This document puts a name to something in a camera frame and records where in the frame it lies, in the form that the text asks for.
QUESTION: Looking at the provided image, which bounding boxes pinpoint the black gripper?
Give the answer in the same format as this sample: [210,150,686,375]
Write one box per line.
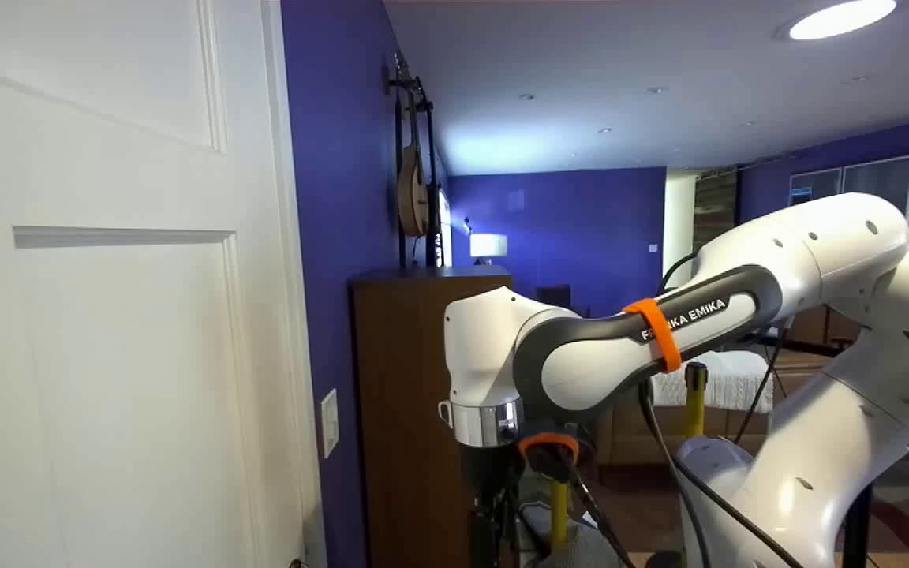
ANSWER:
[467,446,528,568]

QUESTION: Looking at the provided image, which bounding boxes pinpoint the brown wooden cabinet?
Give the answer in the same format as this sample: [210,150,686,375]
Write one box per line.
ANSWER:
[349,266,517,568]

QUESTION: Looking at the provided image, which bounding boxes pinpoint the yellow pole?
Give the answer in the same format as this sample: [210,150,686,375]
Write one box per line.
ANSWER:
[681,361,711,442]
[546,477,574,559]

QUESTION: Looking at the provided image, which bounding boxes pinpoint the white shade table lamp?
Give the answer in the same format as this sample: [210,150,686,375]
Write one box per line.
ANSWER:
[467,231,510,268]

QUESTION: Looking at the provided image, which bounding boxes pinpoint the white blanket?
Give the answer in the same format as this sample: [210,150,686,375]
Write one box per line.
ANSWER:
[646,349,779,418]

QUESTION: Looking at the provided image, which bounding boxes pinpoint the tan wooden mandolin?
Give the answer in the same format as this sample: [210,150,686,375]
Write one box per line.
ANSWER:
[389,56,435,239]

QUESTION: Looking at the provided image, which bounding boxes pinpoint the white panel door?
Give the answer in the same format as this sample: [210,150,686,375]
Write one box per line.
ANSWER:
[0,0,328,568]

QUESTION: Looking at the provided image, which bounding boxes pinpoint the round ceiling light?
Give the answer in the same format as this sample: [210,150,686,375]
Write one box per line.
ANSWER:
[786,0,899,45]

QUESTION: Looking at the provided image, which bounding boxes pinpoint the orange cable holder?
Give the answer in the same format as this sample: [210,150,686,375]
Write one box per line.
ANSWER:
[514,430,585,468]

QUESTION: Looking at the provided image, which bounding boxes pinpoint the white light switch plate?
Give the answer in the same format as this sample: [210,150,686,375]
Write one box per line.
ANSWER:
[317,384,345,460]

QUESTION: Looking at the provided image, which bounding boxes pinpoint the orange strap on arm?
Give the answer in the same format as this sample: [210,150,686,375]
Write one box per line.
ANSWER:
[618,293,687,375]

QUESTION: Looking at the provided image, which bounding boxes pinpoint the glass front wall cabinet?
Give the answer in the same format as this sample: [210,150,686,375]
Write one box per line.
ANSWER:
[786,151,909,220]

